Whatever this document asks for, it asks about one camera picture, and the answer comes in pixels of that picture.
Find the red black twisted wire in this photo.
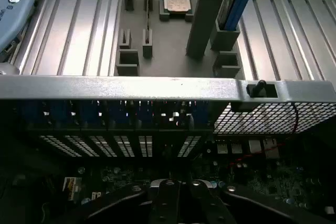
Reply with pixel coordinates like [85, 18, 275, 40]
[225, 103, 300, 167]

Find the silver CPU chip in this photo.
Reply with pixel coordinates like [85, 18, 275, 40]
[163, 0, 194, 15]

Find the silver rear port block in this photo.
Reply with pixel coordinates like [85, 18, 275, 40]
[264, 137, 280, 159]
[248, 140, 263, 154]
[216, 141, 228, 154]
[231, 141, 244, 154]

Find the grey parts rack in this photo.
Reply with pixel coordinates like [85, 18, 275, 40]
[114, 0, 241, 78]

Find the green RAM stick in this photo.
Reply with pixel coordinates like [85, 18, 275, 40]
[144, 0, 153, 32]

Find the grey robot teach pendant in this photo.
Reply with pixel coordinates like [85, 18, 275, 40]
[0, 0, 50, 56]

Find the green motherboard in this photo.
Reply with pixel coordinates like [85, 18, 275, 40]
[62, 134, 336, 209]

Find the white power connector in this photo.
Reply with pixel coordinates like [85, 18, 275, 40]
[62, 177, 82, 201]

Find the open black PC case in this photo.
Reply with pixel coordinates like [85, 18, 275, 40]
[0, 74, 336, 224]

